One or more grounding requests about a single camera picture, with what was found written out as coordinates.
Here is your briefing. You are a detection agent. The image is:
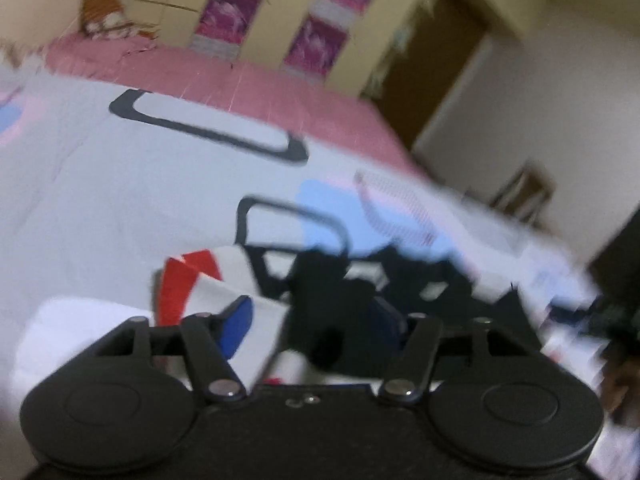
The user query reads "brown wooden door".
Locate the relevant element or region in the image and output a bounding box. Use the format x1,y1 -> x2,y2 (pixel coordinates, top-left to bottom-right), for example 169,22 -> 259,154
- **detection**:
377,0 -> 488,153

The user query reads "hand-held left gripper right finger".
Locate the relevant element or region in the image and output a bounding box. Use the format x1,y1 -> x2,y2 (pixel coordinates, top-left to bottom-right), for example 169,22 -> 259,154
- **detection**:
370,296 -> 527,404

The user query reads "cream wardrobe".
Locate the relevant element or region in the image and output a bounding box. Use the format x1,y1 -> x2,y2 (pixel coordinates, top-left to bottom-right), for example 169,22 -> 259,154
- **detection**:
125,0 -> 443,101

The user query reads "pink checked bed sheet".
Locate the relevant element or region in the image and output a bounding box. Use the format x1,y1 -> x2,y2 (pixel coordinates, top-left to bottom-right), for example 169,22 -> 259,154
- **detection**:
42,35 -> 426,181

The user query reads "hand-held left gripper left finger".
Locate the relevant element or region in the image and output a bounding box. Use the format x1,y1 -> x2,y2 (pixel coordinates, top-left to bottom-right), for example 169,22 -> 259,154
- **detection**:
94,295 -> 254,404

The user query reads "orange patterned pillow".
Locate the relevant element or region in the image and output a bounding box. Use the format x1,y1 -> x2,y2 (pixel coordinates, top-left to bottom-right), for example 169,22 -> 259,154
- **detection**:
79,0 -> 153,42

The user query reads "brown wooden chair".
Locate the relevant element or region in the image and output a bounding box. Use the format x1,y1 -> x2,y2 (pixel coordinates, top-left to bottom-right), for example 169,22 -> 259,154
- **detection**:
491,161 -> 557,222

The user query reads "patterned bed sheet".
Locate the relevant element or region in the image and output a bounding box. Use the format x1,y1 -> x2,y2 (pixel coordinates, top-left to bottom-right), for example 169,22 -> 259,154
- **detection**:
0,55 -> 640,480

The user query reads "striped knit sweater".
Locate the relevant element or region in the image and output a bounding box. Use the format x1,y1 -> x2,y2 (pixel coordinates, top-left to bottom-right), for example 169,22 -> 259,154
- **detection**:
151,245 -> 543,393

